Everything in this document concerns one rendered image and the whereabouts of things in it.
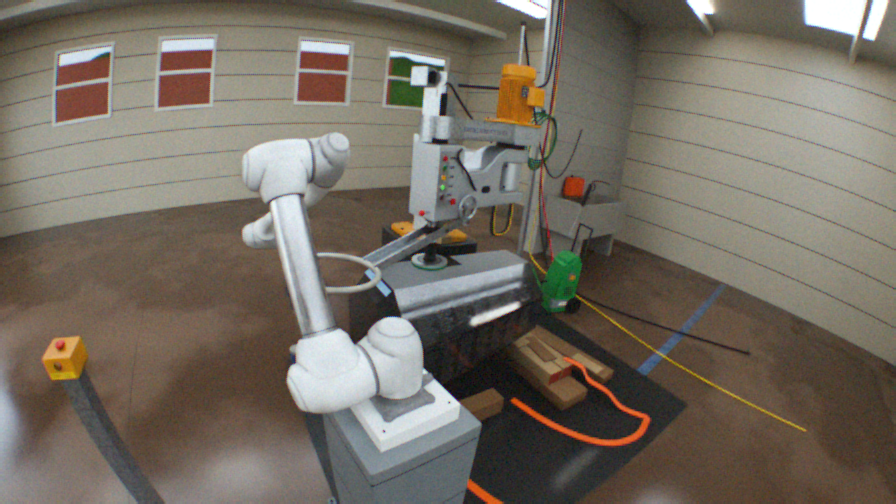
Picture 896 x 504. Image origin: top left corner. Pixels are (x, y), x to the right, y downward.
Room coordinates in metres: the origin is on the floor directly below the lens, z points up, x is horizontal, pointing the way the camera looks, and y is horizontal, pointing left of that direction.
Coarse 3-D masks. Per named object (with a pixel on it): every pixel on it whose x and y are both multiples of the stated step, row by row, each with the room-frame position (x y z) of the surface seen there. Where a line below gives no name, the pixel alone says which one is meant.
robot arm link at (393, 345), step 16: (384, 320) 0.86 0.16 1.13; (400, 320) 0.88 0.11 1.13; (368, 336) 0.82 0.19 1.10; (384, 336) 0.80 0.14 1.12; (400, 336) 0.81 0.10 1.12; (416, 336) 0.84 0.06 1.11; (368, 352) 0.77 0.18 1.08; (384, 352) 0.78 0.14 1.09; (400, 352) 0.78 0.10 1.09; (416, 352) 0.81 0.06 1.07; (384, 368) 0.75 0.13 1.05; (400, 368) 0.77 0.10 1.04; (416, 368) 0.81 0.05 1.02; (384, 384) 0.74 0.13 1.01; (400, 384) 0.77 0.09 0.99; (416, 384) 0.81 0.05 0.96
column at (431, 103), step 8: (440, 72) 2.80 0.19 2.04; (448, 72) 2.79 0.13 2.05; (440, 80) 2.79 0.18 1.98; (448, 80) 2.79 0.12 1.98; (456, 80) 2.90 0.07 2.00; (424, 88) 2.86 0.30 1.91; (432, 88) 2.82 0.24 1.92; (440, 88) 2.79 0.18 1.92; (448, 88) 2.81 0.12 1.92; (456, 88) 2.92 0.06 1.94; (424, 96) 2.85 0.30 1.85; (432, 96) 2.82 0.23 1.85; (448, 96) 2.82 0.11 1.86; (424, 104) 2.85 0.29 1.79; (432, 104) 2.82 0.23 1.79; (448, 104) 2.83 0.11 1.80; (424, 112) 2.85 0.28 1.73; (432, 112) 2.81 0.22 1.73; (448, 112) 2.84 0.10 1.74; (416, 216) 2.85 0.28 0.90; (416, 224) 2.84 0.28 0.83; (424, 224) 2.81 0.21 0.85
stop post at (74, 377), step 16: (48, 352) 0.40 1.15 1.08; (64, 352) 0.44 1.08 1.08; (80, 352) 0.49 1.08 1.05; (48, 368) 0.37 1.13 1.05; (64, 368) 0.41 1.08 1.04; (80, 368) 0.46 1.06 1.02; (64, 384) 0.40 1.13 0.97; (80, 384) 0.44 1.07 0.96; (80, 400) 0.42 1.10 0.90; (96, 400) 0.48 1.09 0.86; (80, 416) 0.40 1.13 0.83; (96, 416) 0.44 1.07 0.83; (96, 432) 0.41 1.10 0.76; (112, 432) 0.47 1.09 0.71; (112, 448) 0.43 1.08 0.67; (112, 464) 0.40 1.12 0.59; (128, 464) 0.45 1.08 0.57; (128, 480) 0.41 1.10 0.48; (144, 480) 0.47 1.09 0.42; (144, 496) 0.42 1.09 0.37; (160, 496) 0.50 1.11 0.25
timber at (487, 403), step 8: (488, 392) 1.73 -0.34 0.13; (496, 392) 1.73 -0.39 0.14; (464, 400) 1.64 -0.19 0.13; (472, 400) 1.64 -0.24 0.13; (480, 400) 1.65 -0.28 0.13; (488, 400) 1.65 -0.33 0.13; (496, 400) 1.66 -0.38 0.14; (472, 408) 1.57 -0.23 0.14; (480, 408) 1.58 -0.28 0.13; (488, 408) 1.61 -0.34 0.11; (496, 408) 1.65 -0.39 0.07; (480, 416) 1.58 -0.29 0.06; (488, 416) 1.62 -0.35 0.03
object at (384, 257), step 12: (420, 228) 2.05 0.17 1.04; (444, 228) 2.03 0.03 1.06; (456, 228) 2.11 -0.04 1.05; (396, 240) 1.93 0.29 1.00; (408, 240) 1.99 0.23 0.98; (420, 240) 1.91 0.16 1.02; (432, 240) 1.97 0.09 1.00; (372, 252) 1.82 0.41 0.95; (384, 252) 1.87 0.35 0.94; (396, 252) 1.80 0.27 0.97; (408, 252) 1.85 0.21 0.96; (384, 264) 1.74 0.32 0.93
